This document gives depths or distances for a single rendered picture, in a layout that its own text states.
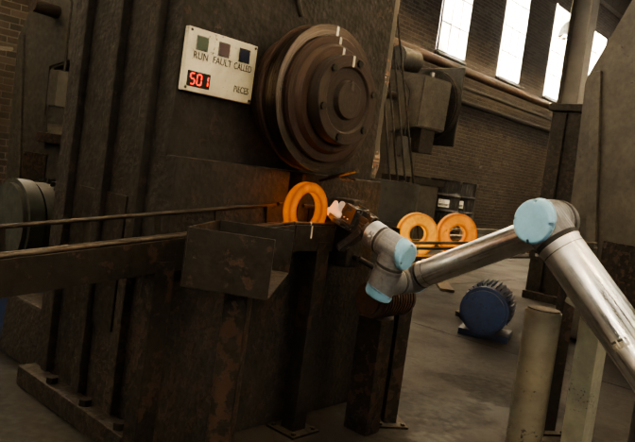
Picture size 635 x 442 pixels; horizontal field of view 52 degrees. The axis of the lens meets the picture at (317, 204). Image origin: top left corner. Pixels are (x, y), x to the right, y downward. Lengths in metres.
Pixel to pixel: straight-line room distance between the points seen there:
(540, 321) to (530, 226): 0.66
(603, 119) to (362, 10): 2.46
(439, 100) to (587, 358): 8.21
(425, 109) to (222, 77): 8.18
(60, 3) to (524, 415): 5.36
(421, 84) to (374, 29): 7.47
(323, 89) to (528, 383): 1.21
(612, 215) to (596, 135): 0.53
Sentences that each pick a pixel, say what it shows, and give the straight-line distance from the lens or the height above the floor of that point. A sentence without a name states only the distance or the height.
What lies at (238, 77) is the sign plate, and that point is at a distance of 2.04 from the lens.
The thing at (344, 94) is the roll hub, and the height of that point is 1.13.
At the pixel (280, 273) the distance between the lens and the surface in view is 1.71.
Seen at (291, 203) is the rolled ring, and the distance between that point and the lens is 2.07.
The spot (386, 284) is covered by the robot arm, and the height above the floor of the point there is 0.56.
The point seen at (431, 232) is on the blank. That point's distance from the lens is 2.41.
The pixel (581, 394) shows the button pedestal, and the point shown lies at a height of 0.28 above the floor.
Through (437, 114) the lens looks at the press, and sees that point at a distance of 10.28.
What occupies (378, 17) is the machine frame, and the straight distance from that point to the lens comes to 2.58.
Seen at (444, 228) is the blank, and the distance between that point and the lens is 2.43.
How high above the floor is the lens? 0.89
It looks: 3 degrees down
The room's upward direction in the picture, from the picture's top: 8 degrees clockwise
